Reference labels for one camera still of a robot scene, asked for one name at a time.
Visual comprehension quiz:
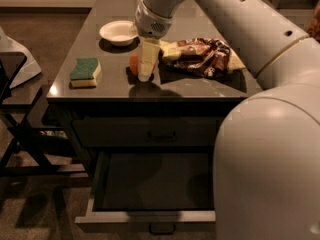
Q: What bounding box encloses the closed top drawer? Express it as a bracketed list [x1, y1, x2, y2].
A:
[73, 117, 220, 148]

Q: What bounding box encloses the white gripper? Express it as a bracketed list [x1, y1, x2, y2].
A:
[134, 0, 173, 82]

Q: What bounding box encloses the open middle drawer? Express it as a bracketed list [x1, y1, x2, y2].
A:
[75, 153, 216, 235]

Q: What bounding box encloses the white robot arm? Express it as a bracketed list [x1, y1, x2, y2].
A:
[135, 0, 320, 240]

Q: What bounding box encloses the orange fruit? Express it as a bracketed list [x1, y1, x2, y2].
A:
[129, 52, 155, 76]

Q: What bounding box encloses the white base object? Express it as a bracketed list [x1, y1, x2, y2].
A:
[0, 27, 41, 89]

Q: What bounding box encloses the jar of almonds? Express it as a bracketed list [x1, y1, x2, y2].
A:
[306, 6, 320, 43]

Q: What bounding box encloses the white paper bowl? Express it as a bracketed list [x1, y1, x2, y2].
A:
[99, 20, 138, 47]

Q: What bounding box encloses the dark folding chair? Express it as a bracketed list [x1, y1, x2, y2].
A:
[0, 56, 86, 177]

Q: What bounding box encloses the brown chip bag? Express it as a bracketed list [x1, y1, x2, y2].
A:
[160, 38, 245, 80]

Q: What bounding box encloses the green yellow sponge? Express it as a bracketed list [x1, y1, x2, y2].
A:
[70, 57, 101, 88]

